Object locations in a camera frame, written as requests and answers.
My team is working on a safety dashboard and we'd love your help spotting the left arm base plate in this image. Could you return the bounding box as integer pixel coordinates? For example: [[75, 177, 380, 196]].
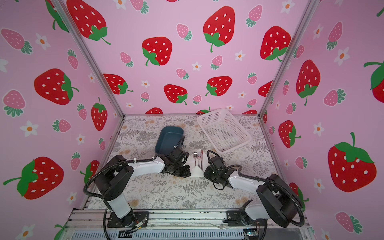
[[107, 211, 150, 228]]

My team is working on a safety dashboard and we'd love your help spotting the silver spoon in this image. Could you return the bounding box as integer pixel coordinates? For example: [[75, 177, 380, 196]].
[[193, 152, 199, 167]]

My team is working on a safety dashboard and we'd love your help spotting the white paper napkin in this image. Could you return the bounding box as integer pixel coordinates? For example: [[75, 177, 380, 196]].
[[186, 149, 209, 178]]

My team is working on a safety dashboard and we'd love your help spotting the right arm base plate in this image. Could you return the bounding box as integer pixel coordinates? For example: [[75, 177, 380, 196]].
[[223, 210, 268, 227]]

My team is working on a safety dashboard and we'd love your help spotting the white perforated plastic basket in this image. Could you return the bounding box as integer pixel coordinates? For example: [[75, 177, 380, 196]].
[[197, 109, 252, 154]]

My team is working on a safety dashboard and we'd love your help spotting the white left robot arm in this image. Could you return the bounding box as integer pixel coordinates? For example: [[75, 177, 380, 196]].
[[83, 136, 192, 227]]

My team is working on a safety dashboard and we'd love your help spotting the silver fork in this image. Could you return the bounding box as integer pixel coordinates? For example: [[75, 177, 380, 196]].
[[197, 152, 201, 168]]

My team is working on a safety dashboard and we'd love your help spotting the black corrugated right cable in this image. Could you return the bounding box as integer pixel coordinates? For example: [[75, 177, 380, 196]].
[[206, 149, 305, 228]]

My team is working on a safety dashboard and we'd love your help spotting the teal plastic tray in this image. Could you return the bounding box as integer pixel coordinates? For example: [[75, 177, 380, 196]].
[[155, 126, 184, 156]]

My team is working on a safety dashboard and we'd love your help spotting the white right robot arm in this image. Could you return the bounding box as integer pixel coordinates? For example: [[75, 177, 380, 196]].
[[204, 156, 305, 228]]

